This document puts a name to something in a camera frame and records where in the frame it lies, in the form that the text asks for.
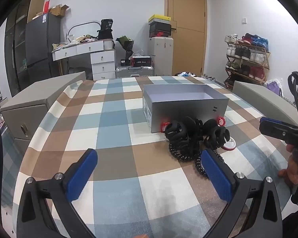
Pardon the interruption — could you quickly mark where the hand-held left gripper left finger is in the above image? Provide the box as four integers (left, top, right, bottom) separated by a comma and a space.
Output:
16, 148, 98, 238

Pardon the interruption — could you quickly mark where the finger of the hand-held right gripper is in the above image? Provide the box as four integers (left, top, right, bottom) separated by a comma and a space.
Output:
259, 116, 298, 145

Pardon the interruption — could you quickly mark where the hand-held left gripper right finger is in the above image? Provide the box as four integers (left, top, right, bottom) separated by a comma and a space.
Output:
201, 149, 285, 238

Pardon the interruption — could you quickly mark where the black spiral hair tie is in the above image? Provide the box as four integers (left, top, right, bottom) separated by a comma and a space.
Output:
168, 139, 193, 163
194, 149, 224, 178

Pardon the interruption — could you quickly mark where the red rimmed round badge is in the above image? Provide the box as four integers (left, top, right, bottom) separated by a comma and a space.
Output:
222, 137, 237, 151

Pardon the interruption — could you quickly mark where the black hair claw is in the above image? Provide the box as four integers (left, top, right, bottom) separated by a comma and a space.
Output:
203, 119, 230, 150
184, 116, 204, 142
164, 120, 190, 145

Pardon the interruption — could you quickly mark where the silver box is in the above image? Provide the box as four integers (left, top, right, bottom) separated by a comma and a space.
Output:
142, 84, 229, 134

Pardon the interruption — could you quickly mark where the person's right hand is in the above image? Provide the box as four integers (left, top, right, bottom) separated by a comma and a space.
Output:
278, 144, 298, 186

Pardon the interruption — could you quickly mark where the plain grey cabinet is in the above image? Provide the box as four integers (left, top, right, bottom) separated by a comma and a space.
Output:
232, 80, 298, 129

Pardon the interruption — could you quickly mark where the purple bag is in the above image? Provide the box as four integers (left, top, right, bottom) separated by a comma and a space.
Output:
264, 79, 283, 96

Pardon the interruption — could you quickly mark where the plaid tablecloth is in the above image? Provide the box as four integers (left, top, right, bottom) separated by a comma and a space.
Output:
13, 75, 298, 238

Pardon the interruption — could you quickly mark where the wooden shoe rack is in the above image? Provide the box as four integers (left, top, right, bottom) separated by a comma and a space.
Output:
224, 33, 270, 90

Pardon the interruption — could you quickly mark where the grey cabinet with keyhole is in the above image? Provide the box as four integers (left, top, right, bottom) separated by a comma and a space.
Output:
0, 71, 86, 155

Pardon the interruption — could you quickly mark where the silver suitcase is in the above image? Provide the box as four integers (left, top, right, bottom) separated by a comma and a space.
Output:
115, 64, 155, 79

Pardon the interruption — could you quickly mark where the white desk with drawers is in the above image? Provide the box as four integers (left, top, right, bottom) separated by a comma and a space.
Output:
52, 40, 116, 81

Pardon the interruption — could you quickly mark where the black and red device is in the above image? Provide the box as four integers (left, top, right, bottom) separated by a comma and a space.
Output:
130, 56, 152, 67

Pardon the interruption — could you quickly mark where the white suitcase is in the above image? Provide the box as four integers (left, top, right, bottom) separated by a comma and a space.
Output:
149, 37, 174, 77

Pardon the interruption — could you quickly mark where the dark grey fridge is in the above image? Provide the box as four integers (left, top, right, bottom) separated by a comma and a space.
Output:
25, 12, 62, 80

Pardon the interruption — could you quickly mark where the black wrapped flower bouquet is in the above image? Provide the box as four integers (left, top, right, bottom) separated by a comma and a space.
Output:
115, 35, 135, 60

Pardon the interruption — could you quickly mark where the wooden door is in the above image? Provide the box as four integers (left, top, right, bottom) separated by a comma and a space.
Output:
164, 0, 208, 76

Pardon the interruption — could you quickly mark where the dark glass cabinet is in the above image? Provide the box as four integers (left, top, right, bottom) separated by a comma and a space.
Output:
4, 4, 28, 98

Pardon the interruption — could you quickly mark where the black bag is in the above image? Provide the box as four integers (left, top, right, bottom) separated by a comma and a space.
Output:
97, 18, 114, 40

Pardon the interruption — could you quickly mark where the black shoe box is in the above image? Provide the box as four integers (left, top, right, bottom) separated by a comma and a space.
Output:
149, 24, 171, 37

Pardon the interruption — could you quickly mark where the yellow lid shoe box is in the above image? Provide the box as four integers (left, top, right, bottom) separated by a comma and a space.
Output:
148, 14, 172, 26

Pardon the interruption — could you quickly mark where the open cardboard box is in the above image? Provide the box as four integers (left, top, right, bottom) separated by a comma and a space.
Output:
50, 4, 70, 18

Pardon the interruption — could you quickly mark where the flat cardboard sheet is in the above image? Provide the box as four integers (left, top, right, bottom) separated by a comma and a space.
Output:
27, 0, 46, 23

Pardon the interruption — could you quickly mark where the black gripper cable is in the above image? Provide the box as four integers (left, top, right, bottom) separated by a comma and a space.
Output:
287, 71, 298, 129

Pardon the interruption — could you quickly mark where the arched metal frame mirror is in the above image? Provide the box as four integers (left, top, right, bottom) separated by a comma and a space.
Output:
66, 21, 101, 43

